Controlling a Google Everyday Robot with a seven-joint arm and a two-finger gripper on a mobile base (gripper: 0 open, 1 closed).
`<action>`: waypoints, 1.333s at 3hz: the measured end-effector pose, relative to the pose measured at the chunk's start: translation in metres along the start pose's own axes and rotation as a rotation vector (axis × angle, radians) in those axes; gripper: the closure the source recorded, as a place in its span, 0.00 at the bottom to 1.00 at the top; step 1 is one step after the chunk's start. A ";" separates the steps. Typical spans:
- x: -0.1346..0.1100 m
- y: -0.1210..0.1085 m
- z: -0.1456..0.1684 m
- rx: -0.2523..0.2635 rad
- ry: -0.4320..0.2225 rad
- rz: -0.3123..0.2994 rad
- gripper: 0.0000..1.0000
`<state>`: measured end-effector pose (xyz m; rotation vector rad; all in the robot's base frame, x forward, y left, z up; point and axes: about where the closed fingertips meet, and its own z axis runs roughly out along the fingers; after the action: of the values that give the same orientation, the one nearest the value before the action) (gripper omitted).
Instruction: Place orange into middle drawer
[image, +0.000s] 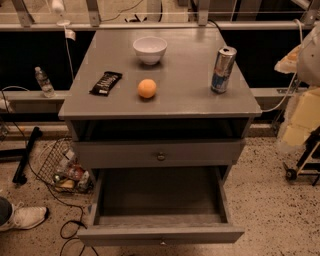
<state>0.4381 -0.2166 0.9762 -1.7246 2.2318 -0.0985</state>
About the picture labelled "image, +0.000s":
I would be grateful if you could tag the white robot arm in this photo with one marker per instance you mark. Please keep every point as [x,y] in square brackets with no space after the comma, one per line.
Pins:
[308,62]

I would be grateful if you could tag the yellow foam padding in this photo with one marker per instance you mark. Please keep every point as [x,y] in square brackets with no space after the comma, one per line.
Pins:
[302,113]

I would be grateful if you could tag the silver blue drink can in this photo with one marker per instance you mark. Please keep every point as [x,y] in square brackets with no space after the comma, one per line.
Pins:
[223,67]

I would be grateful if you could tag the black metal stand leg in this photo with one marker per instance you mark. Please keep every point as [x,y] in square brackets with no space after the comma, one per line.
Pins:
[19,177]

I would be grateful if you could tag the wire basket with items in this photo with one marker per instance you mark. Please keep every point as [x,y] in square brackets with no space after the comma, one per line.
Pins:
[62,171]

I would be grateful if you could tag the white sneaker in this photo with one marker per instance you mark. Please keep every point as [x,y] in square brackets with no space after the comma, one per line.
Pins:
[22,218]

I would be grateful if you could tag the open grey lower drawer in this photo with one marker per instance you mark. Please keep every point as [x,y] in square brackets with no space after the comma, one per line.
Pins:
[159,206]

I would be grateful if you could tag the round brass drawer knob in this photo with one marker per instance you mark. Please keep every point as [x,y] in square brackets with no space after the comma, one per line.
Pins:
[161,156]

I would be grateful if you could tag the orange fruit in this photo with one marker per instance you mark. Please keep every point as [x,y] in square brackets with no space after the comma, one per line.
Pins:
[147,88]

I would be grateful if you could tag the black snack bar wrapper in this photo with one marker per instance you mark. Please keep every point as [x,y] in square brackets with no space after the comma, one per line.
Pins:
[105,84]

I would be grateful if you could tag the white ceramic bowl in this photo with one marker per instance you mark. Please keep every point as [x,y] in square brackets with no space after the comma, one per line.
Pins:
[150,49]

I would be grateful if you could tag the clear plastic water bottle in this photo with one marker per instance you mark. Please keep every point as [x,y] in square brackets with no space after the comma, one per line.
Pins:
[44,83]

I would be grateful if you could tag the grey wooden drawer cabinet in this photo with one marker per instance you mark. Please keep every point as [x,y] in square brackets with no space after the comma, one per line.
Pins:
[184,107]

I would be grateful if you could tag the closed grey upper drawer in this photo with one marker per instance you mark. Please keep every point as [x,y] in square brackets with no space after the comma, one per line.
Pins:
[125,154]

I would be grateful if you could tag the black wheeled cart frame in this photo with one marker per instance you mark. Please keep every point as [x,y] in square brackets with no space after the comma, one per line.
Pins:
[306,165]

